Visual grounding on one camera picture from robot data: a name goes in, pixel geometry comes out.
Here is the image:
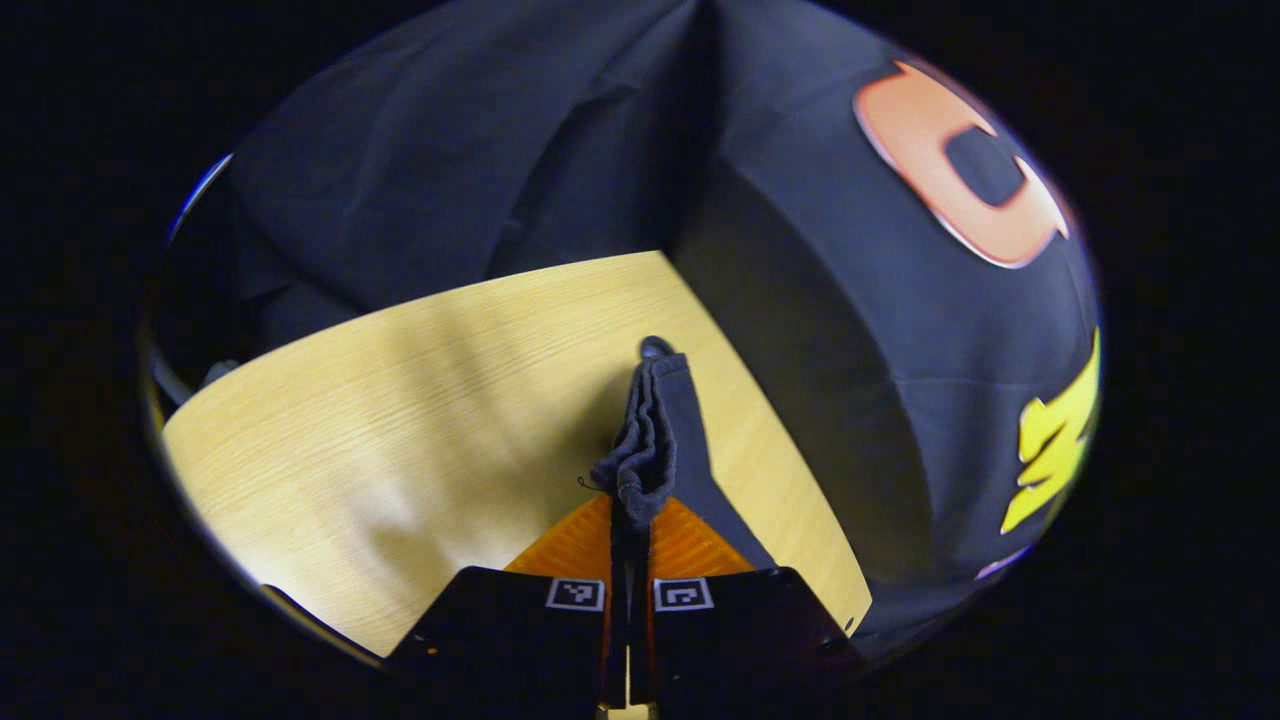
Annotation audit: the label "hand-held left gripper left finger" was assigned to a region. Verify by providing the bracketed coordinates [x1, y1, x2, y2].
[383, 493, 629, 713]

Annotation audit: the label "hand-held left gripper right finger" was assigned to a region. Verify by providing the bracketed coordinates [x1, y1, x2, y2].
[632, 495, 869, 713]

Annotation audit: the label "black backdrop cloth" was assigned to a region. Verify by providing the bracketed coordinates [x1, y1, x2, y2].
[150, 0, 1103, 666]

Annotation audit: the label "dark grey jeans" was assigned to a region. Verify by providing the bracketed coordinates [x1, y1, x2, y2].
[588, 335, 779, 573]

